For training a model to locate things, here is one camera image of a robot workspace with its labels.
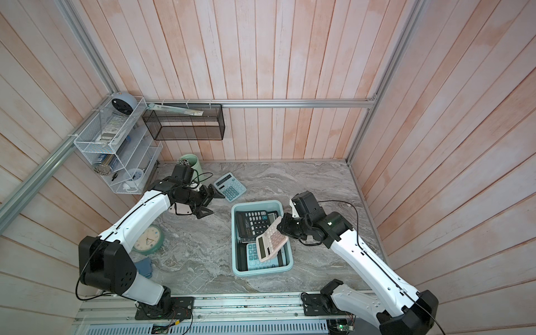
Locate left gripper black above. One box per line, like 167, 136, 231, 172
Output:
176, 183, 226, 218

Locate teal calculator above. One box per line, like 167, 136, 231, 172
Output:
214, 173, 247, 202

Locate black calculator face down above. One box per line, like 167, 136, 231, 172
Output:
235, 211, 279, 244

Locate teal plastic storage box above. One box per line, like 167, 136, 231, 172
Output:
231, 200, 294, 277

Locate teal calculator face up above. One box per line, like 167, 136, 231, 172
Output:
244, 241, 286, 271

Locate pale pink calculator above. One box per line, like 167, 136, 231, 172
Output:
168, 202, 197, 216

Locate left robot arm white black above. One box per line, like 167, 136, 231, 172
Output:
77, 164, 224, 307

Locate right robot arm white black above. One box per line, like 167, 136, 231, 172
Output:
277, 191, 439, 334

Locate pens in cup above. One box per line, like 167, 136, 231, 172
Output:
177, 158, 192, 168

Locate mint green pen cup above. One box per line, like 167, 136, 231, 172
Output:
178, 154, 203, 182

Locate white mug on shelf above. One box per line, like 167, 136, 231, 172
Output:
122, 168, 144, 193

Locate green round desk clock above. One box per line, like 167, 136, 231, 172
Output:
133, 226, 165, 255

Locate ruler on black basket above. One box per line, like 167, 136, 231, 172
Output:
147, 103, 204, 117

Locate grey round alarm clock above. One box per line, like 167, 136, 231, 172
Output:
111, 92, 138, 116

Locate black wire mesh basket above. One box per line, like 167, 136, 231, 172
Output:
142, 103, 226, 141

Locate white wire mesh shelf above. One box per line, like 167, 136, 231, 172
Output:
74, 95, 163, 195

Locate blue notebook by left wall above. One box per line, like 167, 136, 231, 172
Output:
135, 258, 153, 279

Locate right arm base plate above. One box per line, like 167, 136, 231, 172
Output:
300, 293, 354, 316

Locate aluminium front rail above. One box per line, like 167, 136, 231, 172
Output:
75, 288, 420, 325

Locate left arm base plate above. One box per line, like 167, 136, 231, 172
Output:
135, 296, 195, 321

